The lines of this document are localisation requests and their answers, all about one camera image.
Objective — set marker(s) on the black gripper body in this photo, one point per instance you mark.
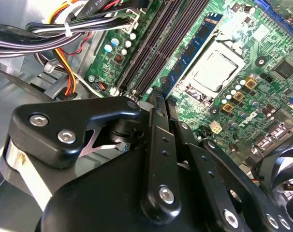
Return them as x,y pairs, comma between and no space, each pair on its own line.
100,205

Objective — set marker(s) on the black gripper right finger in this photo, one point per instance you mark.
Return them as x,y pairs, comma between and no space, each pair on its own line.
209,174

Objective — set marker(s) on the blue RAM stick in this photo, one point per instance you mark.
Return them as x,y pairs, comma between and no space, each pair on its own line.
185,53

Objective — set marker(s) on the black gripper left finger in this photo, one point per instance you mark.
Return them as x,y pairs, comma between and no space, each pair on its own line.
64,113

